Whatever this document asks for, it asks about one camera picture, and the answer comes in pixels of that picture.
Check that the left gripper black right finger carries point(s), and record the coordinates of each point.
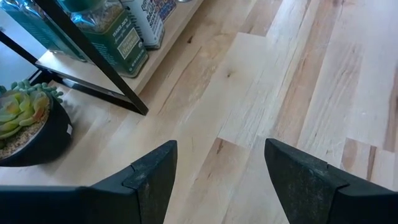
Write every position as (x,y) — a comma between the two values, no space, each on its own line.
(311,196)

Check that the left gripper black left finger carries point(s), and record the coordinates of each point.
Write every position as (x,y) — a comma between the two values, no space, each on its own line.
(140,196)

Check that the green lid spice jar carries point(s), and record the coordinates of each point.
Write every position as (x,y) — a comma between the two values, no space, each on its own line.
(124,46)
(37,28)

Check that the white lid spice jar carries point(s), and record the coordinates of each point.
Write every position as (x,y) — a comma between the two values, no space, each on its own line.
(149,25)

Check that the succulent plant in black pot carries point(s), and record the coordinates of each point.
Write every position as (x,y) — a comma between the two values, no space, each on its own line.
(46,140)

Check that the wooden shelf with black frame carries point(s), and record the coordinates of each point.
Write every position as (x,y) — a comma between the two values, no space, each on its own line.
(71,73)

